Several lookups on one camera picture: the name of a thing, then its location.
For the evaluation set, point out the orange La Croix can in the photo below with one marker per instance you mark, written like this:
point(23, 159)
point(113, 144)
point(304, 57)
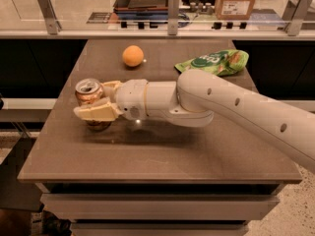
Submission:
point(89, 91)

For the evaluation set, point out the grey cabinet with drawers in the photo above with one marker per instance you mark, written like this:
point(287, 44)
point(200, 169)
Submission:
point(151, 178)

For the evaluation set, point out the left metal railing post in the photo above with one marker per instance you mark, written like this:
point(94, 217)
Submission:
point(51, 22)

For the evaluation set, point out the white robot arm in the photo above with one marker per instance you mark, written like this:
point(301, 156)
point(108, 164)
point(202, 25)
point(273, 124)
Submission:
point(193, 100)

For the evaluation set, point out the green snack bag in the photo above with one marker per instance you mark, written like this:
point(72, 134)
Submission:
point(222, 63)

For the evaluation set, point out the orange fruit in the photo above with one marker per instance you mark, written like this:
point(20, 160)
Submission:
point(133, 56)

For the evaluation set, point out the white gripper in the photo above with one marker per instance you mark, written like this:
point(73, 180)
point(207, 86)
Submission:
point(132, 98)

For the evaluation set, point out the metal railing post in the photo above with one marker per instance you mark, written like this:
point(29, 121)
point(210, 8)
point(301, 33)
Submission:
point(51, 22)
point(172, 22)
point(294, 26)

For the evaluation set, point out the brown cardboard box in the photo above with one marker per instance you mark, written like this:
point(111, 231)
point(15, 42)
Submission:
point(234, 9)

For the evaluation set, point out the middle metal railing post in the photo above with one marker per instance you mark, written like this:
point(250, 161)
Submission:
point(172, 22)

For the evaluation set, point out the right metal railing post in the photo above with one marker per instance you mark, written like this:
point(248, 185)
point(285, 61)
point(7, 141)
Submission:
point(294, 26)

